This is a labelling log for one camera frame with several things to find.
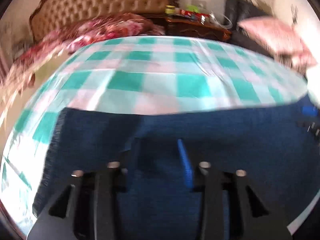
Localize yellow lidded jar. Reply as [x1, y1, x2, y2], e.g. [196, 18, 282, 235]
[165, 5, 175, 15]

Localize red floral bed quilt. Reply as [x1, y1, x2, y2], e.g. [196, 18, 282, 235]
[1, 13, 165, 101]

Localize dark wooden nightstand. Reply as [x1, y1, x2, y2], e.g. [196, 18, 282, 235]
[142, 14, 232, 42]

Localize tufted tan leather headboard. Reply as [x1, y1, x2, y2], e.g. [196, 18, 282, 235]
[29, 0, 179, 42]

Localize wall power outlet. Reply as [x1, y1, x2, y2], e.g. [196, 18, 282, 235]
[191, 0, 207, 9]

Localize blue denim jeans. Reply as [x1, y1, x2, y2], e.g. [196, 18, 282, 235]
[28, 96, 319, 239]

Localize large pink satin pillow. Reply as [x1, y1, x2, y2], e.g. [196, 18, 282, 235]
[236, 16, 317, 68]

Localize red tin box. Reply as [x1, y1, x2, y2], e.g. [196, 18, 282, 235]
[180, 9, 209, 23]

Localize black leather armchair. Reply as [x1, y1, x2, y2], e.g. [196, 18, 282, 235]
[224, 0, 275, 58]

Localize teal white checkered tablecloth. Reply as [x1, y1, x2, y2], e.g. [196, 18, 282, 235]
[1, 36, 308, 235]

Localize green crumpled bag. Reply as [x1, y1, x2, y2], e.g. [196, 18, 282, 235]
[186, 5, 200, 13]

